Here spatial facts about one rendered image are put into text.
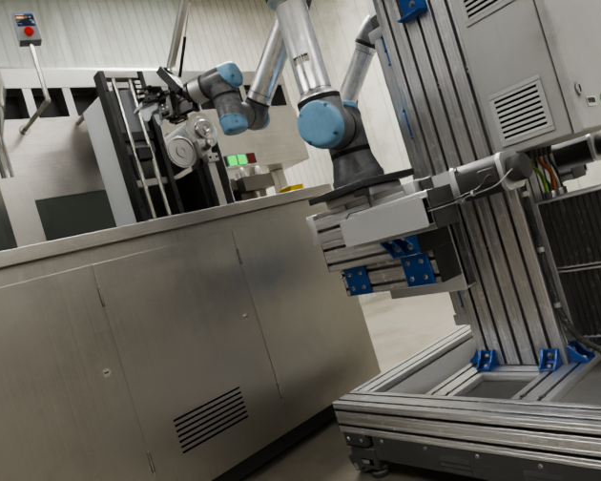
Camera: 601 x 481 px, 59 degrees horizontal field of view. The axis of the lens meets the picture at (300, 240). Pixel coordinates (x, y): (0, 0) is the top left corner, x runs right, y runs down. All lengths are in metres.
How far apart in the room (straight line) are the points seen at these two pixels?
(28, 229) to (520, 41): 1.51
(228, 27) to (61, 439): 3.96
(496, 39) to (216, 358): 1.19
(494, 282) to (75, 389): 1.14
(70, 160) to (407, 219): 1.49
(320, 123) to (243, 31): 3.68
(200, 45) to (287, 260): 3.01
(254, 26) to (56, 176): 3.19
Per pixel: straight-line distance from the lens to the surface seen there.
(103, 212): 2.29
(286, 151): 2.92
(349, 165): 1.48
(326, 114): 1.36
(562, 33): 1.35
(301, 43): 1.44
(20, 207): 1.91
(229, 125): 1.53
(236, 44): 4.89
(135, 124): 1.96
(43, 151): 2.28
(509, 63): 1.36
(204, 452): 1.73
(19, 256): 1.51
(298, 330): 1.94
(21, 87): 2.37
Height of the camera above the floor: 0.71
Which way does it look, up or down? level
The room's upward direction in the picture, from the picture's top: 17 degrees counter-clockwise
